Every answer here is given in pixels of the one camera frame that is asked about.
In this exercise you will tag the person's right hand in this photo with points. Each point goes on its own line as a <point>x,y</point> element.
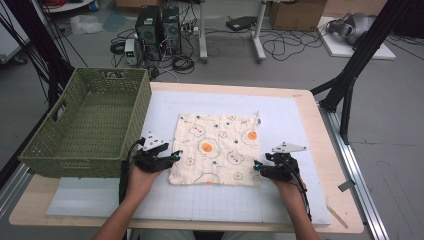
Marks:
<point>291,190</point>

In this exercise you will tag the black flat box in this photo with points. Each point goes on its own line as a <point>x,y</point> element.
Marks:
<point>240,23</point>

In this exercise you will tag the clear plastic bag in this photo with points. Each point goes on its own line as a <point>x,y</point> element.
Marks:
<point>86,24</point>

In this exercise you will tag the white desk leg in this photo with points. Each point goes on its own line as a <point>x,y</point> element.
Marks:
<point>203,33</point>
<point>260,33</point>

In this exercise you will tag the black stand frame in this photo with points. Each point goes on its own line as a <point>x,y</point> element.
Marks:
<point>363,53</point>
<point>36,43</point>

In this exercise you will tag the cream egg print cloth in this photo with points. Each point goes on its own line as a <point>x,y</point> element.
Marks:
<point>216,160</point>

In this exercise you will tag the thin wooden stick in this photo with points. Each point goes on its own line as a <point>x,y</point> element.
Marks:
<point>337,216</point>

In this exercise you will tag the white board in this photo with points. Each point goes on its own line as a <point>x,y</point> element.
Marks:
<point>340,50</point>

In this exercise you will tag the aluminium rail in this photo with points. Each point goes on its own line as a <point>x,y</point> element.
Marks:
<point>360,186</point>
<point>13,190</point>

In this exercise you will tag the person's left hand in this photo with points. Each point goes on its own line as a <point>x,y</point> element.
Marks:
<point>141,185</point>

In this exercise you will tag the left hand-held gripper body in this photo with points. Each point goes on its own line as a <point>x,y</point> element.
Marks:
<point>151,161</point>

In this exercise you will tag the grey headset device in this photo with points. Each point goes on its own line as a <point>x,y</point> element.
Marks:
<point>353,28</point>

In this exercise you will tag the cardboard box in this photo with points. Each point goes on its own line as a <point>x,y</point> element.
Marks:
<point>296,15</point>
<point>353,6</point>

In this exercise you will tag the small metal bracket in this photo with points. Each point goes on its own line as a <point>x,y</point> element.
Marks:
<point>346,185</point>

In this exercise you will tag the grey bench power supply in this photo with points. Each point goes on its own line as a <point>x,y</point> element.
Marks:
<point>130,51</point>

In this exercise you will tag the green woven basket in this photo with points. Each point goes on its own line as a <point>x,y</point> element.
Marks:
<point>93,126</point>

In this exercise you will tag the grey cabinet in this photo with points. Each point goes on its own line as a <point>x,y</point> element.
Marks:
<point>10,40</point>

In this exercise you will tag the blue sheet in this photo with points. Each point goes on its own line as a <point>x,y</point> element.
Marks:
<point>115,20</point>

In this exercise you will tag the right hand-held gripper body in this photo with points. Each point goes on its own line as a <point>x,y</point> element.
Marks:
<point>283,170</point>

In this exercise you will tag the black computer tower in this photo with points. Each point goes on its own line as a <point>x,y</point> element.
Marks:
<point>147,30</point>
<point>171,31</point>

